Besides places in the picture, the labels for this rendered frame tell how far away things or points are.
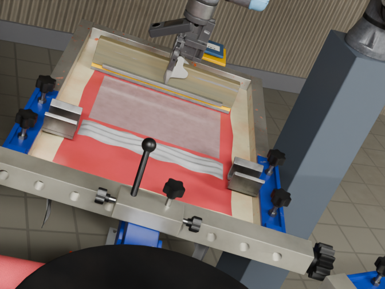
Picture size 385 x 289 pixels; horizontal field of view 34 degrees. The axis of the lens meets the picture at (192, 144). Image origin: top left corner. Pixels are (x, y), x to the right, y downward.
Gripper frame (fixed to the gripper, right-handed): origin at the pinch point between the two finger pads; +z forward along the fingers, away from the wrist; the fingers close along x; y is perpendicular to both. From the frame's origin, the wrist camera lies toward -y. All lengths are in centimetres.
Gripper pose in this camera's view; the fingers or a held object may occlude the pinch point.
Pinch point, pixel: (165, 75)
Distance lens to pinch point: 178.6
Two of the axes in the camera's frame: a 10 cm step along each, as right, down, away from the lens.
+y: 9.4, 3.2, 1.5
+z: -3.5, 7.9, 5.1
